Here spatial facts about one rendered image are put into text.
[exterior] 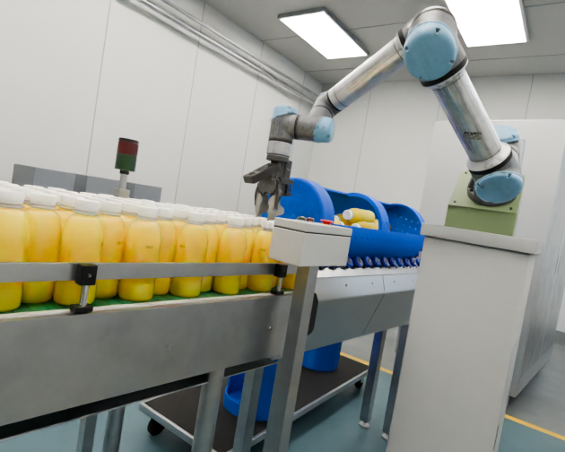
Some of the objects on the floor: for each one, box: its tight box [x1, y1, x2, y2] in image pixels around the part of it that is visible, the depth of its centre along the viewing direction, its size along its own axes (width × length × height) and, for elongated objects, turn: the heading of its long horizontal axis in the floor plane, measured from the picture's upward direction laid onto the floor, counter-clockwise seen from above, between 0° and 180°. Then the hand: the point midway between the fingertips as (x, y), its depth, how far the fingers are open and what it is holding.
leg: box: [232, 368, 264, 452], centre depth 150 cm, size 6×6×63 cm
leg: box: [381, 324, 409, 441], centre depth 215 cm, size 6×6×63 cm
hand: (263, 220), depth 126 cm, fingers closed on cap, 4 cm apart
